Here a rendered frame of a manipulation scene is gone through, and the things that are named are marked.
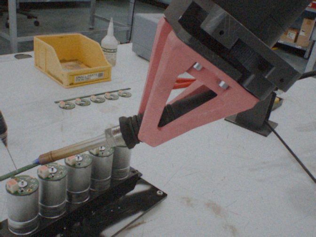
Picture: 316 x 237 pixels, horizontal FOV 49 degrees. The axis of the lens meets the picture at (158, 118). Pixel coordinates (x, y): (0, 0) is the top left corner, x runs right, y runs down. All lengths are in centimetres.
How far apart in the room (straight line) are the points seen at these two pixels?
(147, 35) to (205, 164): 41
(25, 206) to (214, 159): 27
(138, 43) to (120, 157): 50
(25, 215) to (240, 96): 19
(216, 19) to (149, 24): 61
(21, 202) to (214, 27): 20
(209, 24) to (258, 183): 31
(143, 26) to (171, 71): 61
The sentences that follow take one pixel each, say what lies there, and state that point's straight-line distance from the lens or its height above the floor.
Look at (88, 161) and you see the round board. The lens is 32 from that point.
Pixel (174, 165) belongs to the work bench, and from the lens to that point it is 44.
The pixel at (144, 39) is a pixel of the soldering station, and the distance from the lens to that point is 81.
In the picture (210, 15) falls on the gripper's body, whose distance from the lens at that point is 18.
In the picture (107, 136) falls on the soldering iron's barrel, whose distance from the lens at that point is 25.
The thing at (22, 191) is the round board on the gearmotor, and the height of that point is 81.
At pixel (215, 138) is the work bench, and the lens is 53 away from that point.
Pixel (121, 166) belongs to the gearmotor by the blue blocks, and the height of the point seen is 79.
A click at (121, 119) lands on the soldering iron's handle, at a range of 25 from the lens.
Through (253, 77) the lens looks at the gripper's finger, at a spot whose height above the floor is 94.
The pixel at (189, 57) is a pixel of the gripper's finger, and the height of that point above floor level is 94.
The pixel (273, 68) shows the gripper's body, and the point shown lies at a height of 95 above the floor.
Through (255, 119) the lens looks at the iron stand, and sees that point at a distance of 58.
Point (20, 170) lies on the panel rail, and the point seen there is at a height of 81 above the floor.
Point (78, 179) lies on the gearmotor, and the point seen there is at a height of 80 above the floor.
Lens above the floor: 100
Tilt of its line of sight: 27 degrees down
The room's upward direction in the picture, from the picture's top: 9 degrees clockwise
